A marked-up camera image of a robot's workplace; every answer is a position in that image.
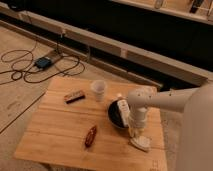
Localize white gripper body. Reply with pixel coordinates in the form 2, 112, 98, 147
128, 107, 148, 129

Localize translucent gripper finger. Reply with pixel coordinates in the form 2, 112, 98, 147
140, 128, 148, 138
128, 127, 136, 138

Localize white sponge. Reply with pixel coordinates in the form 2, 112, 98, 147
130, 136, 151, 152

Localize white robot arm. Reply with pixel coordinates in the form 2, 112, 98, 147
127, 83, 213, 171

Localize black bowl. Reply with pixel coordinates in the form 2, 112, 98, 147
107, 101, 126, 129

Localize red sausage toy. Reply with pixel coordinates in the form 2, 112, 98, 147
84, 126, 97, 148

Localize brown chocolate bar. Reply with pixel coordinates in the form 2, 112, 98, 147
64, 90, 85, 104

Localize blue power adapter box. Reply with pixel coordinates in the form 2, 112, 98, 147
35, 57, 52, 69

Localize black floor cables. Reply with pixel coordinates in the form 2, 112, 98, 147
0, 33, 86, 85

